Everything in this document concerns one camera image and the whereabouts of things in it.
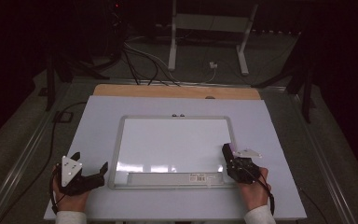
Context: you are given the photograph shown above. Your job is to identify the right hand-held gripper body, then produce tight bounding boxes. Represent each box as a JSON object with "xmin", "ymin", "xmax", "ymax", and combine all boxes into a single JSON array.
[{"xmin": 231, "ymin": 148, "xmax": 263, "ymax": 185}]

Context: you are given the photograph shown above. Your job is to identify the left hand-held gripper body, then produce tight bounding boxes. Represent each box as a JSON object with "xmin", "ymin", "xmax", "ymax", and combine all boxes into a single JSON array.
[{"xmin": 58, "ymin": 155, "xmax": 105, "ymax": 197}]

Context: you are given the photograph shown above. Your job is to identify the black and purple whiteboard eraser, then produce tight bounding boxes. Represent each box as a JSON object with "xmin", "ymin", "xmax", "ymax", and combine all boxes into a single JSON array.
[{"xmin": 221, "ymin": 142, "xmax": 239, "ymax": 164}]

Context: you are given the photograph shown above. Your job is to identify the person's right hand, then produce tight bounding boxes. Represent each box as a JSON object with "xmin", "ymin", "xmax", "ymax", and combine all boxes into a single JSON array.
[{"xmin": 237, "ymin": 166, "xmax": 272, "ymax": 213}]

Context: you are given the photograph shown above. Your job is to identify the person's left hand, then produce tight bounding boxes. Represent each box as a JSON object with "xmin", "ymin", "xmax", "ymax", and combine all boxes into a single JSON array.
[{"xmin": 51, "ymin": 163, "xmax": 90, "ymax": 214}]

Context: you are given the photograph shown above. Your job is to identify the large white table sheet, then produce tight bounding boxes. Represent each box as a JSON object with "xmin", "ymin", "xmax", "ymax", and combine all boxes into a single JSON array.
[{"xmin": 43, "ymin": 94, "xmax": 308, "ymax": 221}]

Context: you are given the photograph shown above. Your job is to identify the black square floor plate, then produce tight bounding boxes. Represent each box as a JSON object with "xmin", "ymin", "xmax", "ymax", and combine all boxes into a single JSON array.
[{"xmin": 53, "ymin": 110, "xmax": 75, "ymax": 124}]

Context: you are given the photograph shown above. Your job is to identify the silver-framed whiteboard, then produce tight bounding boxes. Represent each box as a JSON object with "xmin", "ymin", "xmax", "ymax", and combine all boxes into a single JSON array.
[{"xmin": 107, "ymin": 113, "xmax": 246, "ymax": 190}]

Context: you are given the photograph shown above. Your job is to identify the black tripod stand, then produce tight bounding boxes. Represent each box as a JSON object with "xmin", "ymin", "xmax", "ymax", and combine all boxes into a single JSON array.
[
  {"xmin": 251, "ymin": 31, "xmax": 318, "ymax": 124},
  {"xmin": 38, "ymin": 43, "xmax": 110, "ymax": 112}
]

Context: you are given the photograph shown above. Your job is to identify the dark equipment with red light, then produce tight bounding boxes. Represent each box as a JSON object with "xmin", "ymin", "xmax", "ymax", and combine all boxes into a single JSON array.
[{"xmin": 103, "ymin": 0, "xmax": 130, "ymax": 60}]

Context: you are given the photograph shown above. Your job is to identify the white metal stand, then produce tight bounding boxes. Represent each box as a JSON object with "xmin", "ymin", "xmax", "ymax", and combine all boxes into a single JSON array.
[{"xmin": 167, "ymin": 0, "xmax": 259, "ymax": 77}]

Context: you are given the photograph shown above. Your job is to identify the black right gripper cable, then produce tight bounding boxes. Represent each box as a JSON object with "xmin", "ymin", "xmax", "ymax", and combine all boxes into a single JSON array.
[{"xmin": 243, "ymin": 166, "xmax": 276, "ymax": 217}]

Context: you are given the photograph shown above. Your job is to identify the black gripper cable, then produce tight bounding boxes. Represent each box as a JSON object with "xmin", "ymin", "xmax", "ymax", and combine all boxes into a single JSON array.
[
  {"xmin": 0, "ymin": 101, "xmax": 89, "ymax": 224},
  {"xmin": 243, "ymin": 166, "xmax": 276, "ymax": 217}
]

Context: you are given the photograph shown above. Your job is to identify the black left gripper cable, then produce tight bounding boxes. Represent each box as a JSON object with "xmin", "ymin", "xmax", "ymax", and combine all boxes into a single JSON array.
[{"xmin": 0, "ymin": 101, "xmax": 89, "ymax": 224}]

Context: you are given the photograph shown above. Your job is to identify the metal floor rail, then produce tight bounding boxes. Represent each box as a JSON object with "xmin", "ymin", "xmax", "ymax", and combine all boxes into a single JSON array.
[
  {"xmin": 287, "ymin": 91, "xmax": 358, "ymax": 224},
  {"xmin": 0, "ymin": 82, "xmax": 73, "ymax": 224}
]

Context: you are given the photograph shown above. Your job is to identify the white plug with cable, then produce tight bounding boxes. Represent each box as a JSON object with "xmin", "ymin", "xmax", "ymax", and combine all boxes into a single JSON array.
[{"xmin": 195, "ymin": 61, "xmax": 219, "ymax": 85}]

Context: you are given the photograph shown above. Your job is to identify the black floor cables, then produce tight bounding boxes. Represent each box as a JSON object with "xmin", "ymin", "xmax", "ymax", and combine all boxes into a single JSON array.
[{"xmin": 121, "ymin": 36, "xmax": 182, "ymax": 87}]

